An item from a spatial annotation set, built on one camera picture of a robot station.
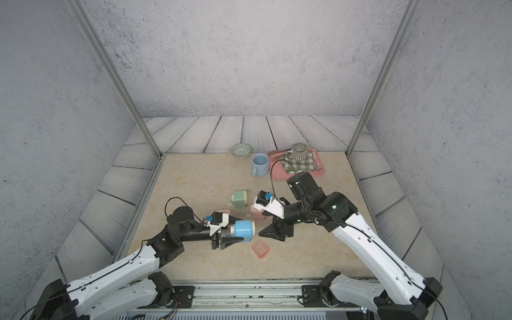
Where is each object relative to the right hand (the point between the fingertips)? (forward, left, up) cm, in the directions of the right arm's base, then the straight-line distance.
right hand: (265, 223), depth 62 cm
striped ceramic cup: (+52, -18, -21) cm, 59 cm away
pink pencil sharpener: (+15, +4, -22) cm, 27 cm away
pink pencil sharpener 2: (+19, +20, -27) cm, 38 cm away
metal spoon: (+46, -28, -27) cm, 60 cm away
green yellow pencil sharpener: (+22, +13, -22) cm, 33 cm away
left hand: (-1, +8, -5) cm, 9 cm away
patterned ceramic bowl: (+60, +15, -26) cm, 67 cm away
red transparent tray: (+2, +3, -28) cm, 28 cm away
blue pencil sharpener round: (-1, +7, -2) cm, 7 cm away
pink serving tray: (+44, -7, -27) cm, 53 cm away
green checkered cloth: (+49, -23, -28) cm, 60 cm away
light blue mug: (+43, +3, -20) cm, 47 cm away
